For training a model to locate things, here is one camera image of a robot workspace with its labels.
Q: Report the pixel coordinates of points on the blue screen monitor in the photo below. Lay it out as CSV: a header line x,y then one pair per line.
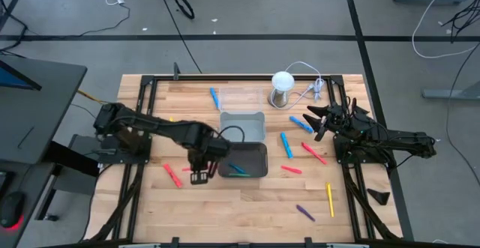
x,y
15,79

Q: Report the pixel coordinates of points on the white dome lamp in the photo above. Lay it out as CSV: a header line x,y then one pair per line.
x,y
282,80

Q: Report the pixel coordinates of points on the black computer mouse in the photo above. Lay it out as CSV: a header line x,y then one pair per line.
x,y
11,208

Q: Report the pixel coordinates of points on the pink marker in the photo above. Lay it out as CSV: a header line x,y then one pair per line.
x,y
186,169
314,153
291,169

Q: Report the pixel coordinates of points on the black triangular plastic part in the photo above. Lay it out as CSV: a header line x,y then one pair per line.
x,y
378,196

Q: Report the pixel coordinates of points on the purple marker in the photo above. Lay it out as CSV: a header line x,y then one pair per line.
x,y
305,213

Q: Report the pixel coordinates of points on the blue marker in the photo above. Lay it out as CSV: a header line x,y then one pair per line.
x,y
287,145
301,124
214,98

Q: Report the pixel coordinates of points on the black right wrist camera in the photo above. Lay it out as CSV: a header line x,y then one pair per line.
x,y
360,115

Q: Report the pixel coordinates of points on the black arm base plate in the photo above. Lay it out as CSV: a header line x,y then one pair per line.
x,y
341,154
112,158

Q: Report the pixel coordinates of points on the black aluminium table frame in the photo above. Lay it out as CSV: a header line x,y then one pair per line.
x,y
195,78

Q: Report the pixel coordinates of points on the red marker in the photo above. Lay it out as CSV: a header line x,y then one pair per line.
x,y
172,175

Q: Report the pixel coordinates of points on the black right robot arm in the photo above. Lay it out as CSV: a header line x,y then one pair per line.
x,y
405,137

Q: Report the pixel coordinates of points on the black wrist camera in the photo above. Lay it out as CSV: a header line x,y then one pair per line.
x,y
360,115
222,147

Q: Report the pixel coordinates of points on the teal marker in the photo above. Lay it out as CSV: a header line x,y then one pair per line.
x,y
237,168

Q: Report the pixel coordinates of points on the grey desk base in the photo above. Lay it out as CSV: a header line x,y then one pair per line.
x,y
75,184

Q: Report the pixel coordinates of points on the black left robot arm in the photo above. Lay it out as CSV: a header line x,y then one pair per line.
x,y
157,124

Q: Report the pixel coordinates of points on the dark grey plastic bin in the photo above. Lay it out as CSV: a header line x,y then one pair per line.
x,y
258,154

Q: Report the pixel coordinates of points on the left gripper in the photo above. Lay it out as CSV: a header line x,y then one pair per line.
x,y
200,150

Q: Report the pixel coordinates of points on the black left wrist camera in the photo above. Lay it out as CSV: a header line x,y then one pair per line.
x,y
222,147

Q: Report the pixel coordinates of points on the clear plastic bin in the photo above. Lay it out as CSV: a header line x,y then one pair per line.
x,y
240,98

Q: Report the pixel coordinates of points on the light grey plastic bin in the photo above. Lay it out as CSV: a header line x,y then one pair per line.
x,y
243,128

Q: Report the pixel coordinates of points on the green marker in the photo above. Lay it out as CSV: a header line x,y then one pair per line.
x,y
239,175

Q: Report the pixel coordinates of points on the dark grey desk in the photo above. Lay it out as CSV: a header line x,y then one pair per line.
x,y
22,177
37,120

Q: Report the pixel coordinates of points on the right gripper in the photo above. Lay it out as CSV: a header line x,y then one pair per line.
x,y
339,118

